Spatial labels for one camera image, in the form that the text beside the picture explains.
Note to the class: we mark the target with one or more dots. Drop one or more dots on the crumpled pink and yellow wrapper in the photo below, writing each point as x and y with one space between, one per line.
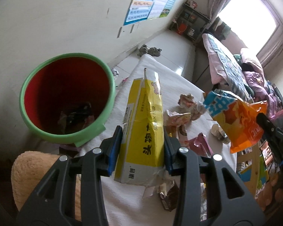
176 117

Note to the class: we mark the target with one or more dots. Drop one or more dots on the yellow and white paper packet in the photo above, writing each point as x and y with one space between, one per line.
141 122

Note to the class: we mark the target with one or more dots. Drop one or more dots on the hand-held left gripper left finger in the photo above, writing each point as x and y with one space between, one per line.
114 150

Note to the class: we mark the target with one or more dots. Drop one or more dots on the dark storage shelf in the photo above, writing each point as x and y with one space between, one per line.
191 18

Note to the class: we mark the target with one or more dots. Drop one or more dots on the crumpled white and pink wrapper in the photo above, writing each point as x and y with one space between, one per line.
187 101

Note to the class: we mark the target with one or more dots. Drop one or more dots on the bright window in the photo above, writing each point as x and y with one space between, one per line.
252 16

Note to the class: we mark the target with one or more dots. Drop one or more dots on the white tablecloth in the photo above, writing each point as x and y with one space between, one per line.
174 84

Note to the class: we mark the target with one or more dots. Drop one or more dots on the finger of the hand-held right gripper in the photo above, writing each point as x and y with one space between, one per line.
268 126

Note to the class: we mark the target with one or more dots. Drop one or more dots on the silver foil wrapper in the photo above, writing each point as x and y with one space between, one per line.
219 133

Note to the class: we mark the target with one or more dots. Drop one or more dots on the colourful wall poster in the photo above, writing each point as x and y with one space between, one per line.
151 0

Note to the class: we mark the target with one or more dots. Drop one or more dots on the orange fuzzy cushion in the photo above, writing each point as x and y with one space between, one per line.
30 174

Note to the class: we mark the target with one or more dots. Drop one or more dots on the orange bucket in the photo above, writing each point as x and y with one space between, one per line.
181 28

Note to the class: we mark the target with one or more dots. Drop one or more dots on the heap of wrappers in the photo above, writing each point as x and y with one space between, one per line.
76 116

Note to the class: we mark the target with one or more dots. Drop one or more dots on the brown wrapper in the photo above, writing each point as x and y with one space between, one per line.
168 199

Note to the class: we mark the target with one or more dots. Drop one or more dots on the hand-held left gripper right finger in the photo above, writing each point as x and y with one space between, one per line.
168 154

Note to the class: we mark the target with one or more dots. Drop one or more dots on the orange and blue snack bag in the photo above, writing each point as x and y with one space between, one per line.
237 124

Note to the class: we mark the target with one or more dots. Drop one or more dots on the red bin with green rim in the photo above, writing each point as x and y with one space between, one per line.
61 87

